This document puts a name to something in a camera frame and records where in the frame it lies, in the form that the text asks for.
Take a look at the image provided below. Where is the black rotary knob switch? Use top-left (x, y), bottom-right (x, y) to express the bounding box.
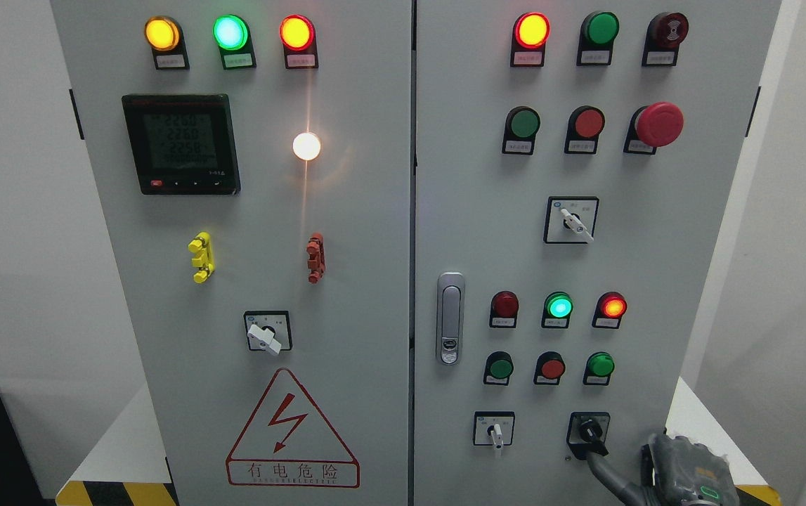
top-left (566, 411), bottom-right (611, 461)

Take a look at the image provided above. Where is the grey electrical control cabinet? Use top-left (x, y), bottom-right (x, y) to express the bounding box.
top-left (51, 1), bottom-right (781, 505)

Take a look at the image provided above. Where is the red terminal connector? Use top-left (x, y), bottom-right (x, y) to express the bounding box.
top-left (306, 233), bottom-right (326, 285)

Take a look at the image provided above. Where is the dark red indicator left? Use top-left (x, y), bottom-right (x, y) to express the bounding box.
top-left (489, 291), bottom-right (519, 329)

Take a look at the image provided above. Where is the white lit indicator light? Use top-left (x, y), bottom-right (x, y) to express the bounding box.
top-left (292, 131), bottom-right (322, 162)

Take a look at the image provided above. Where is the green push button lower left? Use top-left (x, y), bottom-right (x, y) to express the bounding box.
top-left (483, 350), bottom-right (513, 387)

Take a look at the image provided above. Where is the lit green indicator middle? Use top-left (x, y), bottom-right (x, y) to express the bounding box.
top-left (541, 291), bottom-right (573, 329)

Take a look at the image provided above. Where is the green push button second row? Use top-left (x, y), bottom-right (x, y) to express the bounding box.
top-left (501, 105), bottom-right (540, 156)

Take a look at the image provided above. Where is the red push button lower middle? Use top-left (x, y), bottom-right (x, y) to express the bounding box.
top-left (533, 351), bottom-right (566, 385)

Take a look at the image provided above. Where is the yellow terminal connector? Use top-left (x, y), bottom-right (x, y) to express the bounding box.
top-left (188, 231), bottom-right (216, 284)

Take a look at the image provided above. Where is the red indicator right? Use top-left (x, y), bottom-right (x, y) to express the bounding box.
top-left (592, 292), bottom-right (628, 329)

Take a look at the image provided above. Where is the red push button second row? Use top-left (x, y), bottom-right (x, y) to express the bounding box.
top-left (564, 105), bottom-right (606, 155)

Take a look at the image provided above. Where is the red electrical hazard warning sticker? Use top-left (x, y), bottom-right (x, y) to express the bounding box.
top-left (226, 368), bottom-right (360, 488)

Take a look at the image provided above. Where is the green illuminated button lower right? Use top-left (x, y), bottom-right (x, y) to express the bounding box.
top-left (583, 351), bottom-right (615, 387)

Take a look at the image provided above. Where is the red-orange indicator light left door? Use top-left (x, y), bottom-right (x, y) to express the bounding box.
top-left (280, 14), bottom-right (318, 70)

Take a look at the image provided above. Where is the black digital power meter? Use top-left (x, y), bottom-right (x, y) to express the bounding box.
top-left (121, 93), bottom-right (241, 195)

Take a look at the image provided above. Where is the lit red indicator right door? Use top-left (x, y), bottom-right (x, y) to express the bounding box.
top-left (509, 11), bottom-right (551, 67)

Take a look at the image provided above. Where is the green lit indicator light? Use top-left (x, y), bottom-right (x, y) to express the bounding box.
top-left (213, 14), bottom-right (257, 70)

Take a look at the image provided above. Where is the red emergency stop mushroom button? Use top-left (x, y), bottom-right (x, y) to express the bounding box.
top-left (623, 100), bottom-right (684, 156)

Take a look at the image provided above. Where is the dark green indicator top row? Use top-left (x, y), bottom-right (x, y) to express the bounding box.
top-left (576, 11), bottom-right (619, 66)

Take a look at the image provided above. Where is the yellow indicator light top left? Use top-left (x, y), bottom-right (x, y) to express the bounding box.
top-left (143, 15), bottom-right (190, 70)

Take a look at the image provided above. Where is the red buzzer alarm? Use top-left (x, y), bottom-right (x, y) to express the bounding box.
top-left (642, 12), bottom-right (689, 67)

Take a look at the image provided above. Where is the white platform with hazard stripes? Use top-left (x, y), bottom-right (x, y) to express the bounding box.
top-left (56, 379), bottom-right (781, 505)

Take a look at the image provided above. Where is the silver cabinet door handle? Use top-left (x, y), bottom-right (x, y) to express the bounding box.
top-left (436, 272), bottom-right (466, 365)

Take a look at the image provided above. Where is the white selector switch left door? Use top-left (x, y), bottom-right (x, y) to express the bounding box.
top-left (243, 310), bottom-right (293, 356)

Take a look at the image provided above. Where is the white selector switch right upper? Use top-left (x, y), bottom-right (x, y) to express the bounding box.
top-left (544, 196), bottom-right (599, 244)

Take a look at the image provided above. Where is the white selector switch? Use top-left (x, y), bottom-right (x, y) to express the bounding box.
top-left (473, 410), bottom-right (515, 458)
top-left (544, 196), bottom-right (599, 244)

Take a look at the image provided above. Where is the white selector switch lower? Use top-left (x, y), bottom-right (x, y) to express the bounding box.
top-left (473, 410), bottom-right (515, 458)

